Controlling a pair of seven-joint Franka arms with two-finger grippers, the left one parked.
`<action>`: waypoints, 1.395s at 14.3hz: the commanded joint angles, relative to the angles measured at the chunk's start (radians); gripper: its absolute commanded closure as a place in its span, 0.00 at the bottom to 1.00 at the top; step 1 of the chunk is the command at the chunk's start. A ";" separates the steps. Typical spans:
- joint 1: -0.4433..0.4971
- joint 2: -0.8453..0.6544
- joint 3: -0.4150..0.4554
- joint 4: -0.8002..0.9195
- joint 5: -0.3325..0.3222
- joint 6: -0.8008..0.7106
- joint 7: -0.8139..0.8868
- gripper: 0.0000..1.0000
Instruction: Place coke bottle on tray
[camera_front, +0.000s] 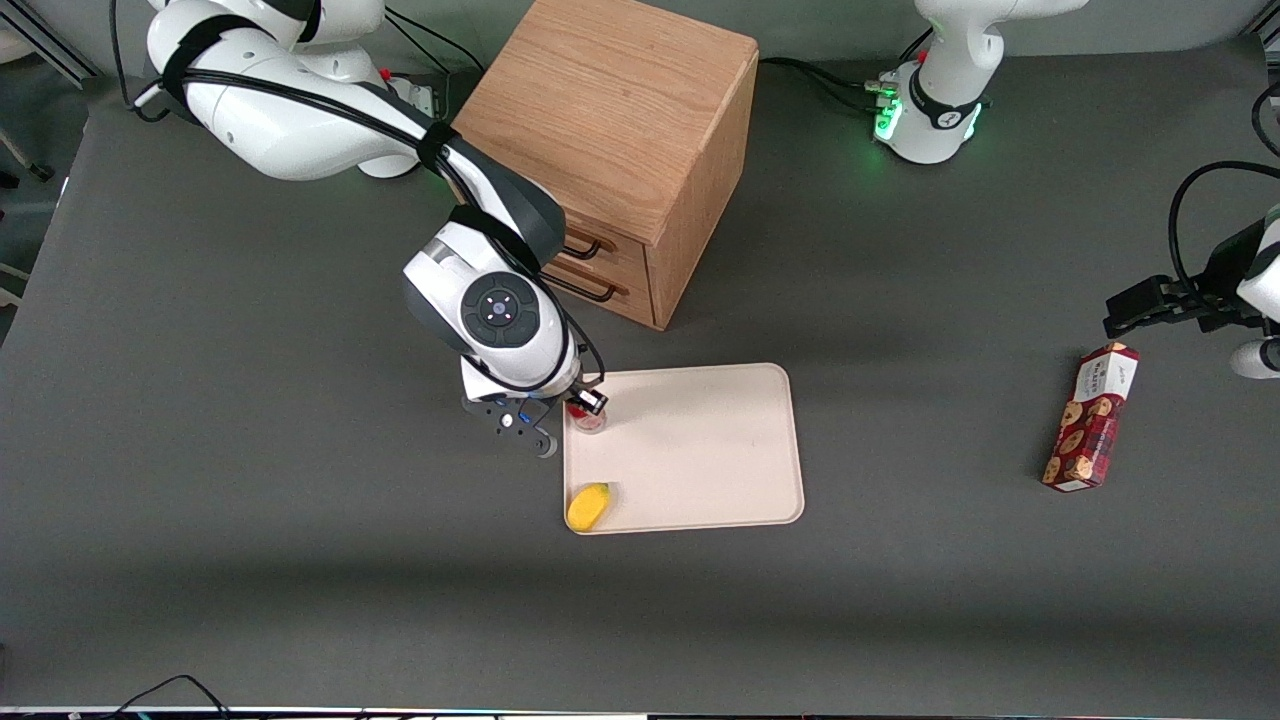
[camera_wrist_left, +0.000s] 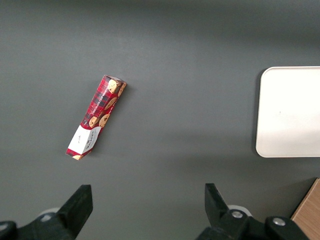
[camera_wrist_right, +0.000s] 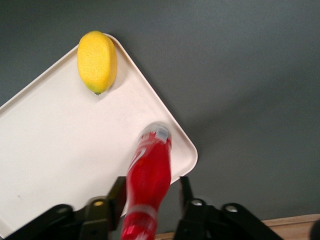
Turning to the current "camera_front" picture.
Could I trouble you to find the yellow toy fruit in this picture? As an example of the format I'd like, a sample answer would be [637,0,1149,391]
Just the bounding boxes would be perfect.
[565,481,614,534]

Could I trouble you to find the wooden drawer cabinet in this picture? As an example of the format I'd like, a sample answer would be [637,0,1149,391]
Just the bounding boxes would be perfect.
[448,0,760,332]

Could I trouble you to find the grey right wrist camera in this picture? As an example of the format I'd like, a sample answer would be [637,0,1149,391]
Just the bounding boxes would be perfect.
[462,394,560,460]

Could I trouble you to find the beige plastic tray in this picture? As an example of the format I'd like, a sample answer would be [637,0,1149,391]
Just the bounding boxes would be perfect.
[562,362,807,537]

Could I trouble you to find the black looped camera cable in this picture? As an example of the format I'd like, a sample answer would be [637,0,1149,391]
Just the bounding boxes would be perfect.
[1167,159,1280,301]

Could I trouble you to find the red cookie box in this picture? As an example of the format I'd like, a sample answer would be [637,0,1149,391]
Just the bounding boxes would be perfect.
[1040,341,1142,494]

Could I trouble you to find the black cable at table edge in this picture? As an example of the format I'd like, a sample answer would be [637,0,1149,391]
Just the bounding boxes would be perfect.
[1250,80,1280,161]

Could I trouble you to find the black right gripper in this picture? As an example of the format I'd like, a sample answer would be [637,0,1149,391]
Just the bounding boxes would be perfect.
[548,382,610,418]

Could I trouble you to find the black left arm base cables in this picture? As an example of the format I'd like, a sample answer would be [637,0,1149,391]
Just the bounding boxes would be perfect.
[757,28,936,121]

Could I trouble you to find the black right arm base cable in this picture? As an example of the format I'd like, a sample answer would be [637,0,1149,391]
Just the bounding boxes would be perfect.
[382,6,487,111]

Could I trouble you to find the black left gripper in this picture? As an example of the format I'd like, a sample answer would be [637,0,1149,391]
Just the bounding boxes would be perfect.
[1103,220,1267,341]

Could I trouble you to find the wooden drawer front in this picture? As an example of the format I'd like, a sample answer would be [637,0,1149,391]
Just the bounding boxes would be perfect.
[548,200,653,284]
[540,258,658,330]

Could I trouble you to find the black drawer handle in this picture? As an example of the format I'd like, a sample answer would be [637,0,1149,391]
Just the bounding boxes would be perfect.
[543,270,628,305]
[558,226,614,262]

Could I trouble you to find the thin black floor cable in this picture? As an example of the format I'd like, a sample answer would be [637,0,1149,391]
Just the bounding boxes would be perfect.
[95,674,234,720]

